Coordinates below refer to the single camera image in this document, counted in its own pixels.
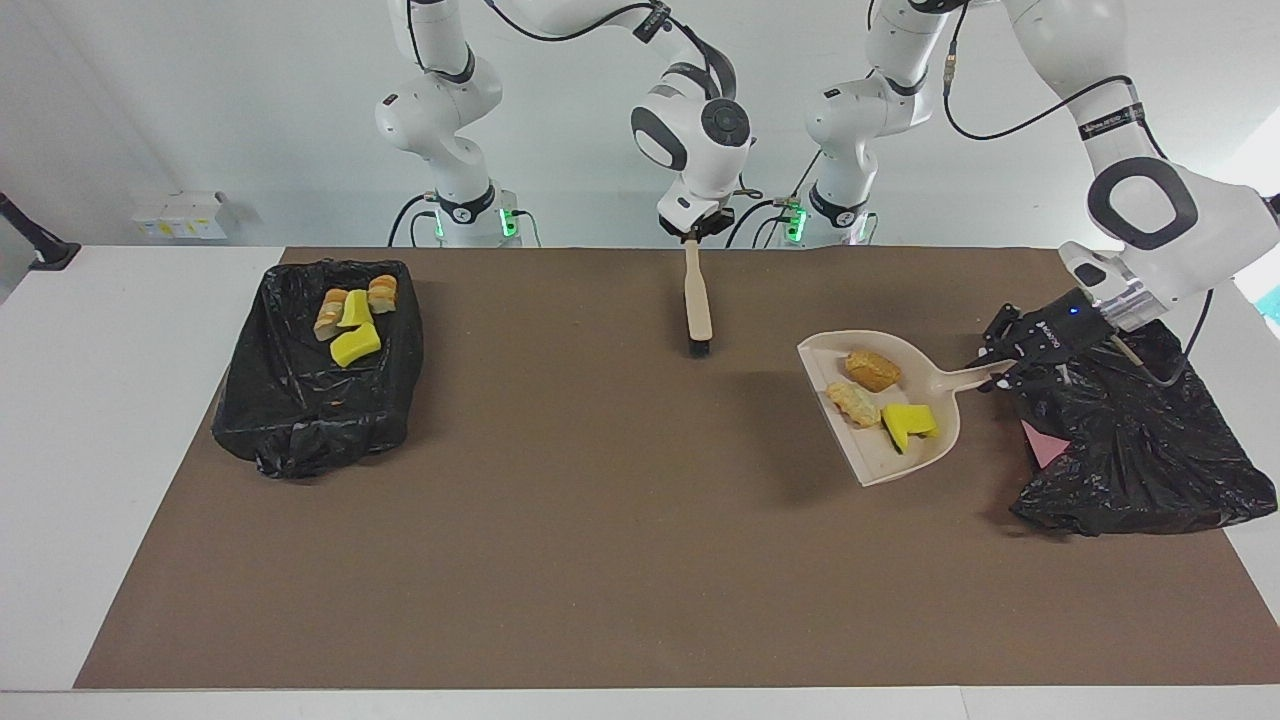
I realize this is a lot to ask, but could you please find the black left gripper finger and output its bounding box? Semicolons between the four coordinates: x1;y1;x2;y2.
978;306;1021;362
984;367;1047;399

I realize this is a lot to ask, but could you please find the wooden hand brush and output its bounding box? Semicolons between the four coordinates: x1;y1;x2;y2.
683;236;714;360

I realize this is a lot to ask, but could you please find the yellow notched sponge piece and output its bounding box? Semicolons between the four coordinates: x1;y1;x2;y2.
880;403;939;454

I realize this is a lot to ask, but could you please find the small brown bread roll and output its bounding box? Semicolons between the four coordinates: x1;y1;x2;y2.
843;350;903;393

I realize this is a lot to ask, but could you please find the golden croissant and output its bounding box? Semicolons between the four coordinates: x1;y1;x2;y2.
826;382;883;429

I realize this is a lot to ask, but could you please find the beige plastic dustpan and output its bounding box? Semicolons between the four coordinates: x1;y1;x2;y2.
796;330;1016;488

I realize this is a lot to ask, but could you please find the yellow blocky sponge piece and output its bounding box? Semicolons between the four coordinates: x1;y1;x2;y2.
329;322;383;369

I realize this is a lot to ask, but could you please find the pink bin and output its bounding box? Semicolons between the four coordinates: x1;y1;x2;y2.
1020;421;1071;469

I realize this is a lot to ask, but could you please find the black trash bag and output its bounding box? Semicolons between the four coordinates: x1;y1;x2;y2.
992;315;1279;539

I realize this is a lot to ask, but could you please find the black bag lined bin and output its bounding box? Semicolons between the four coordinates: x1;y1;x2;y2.
212;259;425;480

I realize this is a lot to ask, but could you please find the brown table mat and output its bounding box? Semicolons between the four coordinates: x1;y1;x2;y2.
73;247;1280;691

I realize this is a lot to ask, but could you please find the black stand foot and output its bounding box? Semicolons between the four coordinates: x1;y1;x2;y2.
0;192;82;272

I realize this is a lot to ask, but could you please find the black base cable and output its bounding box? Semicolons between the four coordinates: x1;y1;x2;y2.
386;192;441;248
724;150;826;248

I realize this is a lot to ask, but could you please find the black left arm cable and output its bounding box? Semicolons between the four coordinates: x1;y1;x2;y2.
940;0;1216;389

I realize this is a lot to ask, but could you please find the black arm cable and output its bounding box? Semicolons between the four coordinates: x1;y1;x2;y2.
940;0;1216;389
483;0;766;201

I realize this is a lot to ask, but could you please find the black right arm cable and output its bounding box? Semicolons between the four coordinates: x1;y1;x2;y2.
483;0;766;201

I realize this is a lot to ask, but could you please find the white wall socket box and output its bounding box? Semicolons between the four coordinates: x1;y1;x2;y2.
132;191;229;241

